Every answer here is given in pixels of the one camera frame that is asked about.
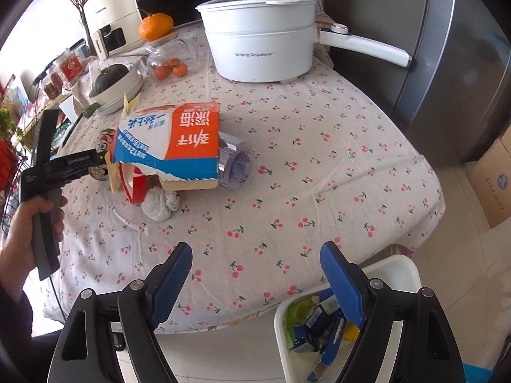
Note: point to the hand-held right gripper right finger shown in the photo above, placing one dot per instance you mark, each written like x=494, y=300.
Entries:
x=343, y=283

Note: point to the large orange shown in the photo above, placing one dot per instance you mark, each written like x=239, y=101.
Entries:
x=155, y=26

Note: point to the small orange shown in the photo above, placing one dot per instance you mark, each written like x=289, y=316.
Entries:
x=161, y=72
x=179, y=70
x=172, y=62

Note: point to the red packet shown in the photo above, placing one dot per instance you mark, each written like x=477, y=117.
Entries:
x=137, y=191

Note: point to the crumpled white tissue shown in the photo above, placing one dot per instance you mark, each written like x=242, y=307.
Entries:
x=159, y=205

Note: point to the black pen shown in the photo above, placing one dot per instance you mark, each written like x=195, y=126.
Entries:
x=72, y=128

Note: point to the blue orange white paper bag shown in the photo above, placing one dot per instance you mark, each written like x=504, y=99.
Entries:
x=167, y=143

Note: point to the red basket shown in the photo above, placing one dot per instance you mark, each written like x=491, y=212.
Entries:
x=8, y=163

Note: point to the plain cardboard box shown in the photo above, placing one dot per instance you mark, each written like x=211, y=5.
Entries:
x=493, y=183

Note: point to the person's left hand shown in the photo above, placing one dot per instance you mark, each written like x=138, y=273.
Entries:
x=20, y=235

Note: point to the green pumpkin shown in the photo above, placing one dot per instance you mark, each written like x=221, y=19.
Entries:
x=109, y=78

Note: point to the cherry print tablecloth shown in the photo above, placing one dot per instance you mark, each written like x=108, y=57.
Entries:
x=299, y=191

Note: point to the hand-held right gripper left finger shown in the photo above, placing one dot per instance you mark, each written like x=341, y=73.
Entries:
x=169, y=287

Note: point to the person's left forearm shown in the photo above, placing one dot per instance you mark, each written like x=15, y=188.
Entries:
x=20, y=327

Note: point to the printed drink can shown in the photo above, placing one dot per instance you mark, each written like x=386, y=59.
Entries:
x=102, y=173

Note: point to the clear plastic bottle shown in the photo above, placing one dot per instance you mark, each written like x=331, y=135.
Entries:
x=235, y=163

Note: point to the grey refrigerator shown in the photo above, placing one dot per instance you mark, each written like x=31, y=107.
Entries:
x=439, y=68

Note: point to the white paper box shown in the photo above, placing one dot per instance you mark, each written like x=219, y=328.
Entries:
x=68, y=107

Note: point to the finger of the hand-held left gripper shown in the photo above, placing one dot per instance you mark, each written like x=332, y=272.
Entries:
x=98, y=158

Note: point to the green plant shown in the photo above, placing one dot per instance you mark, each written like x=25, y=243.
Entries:
x=8, y=123

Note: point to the glass jar with wooden lid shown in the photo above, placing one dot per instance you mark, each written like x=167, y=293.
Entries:
x=187, y=54

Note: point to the blue cardboard strip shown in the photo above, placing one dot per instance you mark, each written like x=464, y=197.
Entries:
x=331, y=349

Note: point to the white bowl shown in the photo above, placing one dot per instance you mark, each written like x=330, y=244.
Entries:
x=119, y=99

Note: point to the white electric cooking pot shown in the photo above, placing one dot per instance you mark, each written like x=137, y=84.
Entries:
x=259, y=48

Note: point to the white plastic bin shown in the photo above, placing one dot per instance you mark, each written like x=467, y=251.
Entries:
x=399, y=279

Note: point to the white air fryer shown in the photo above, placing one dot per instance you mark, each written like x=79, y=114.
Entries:
x=111, y=12

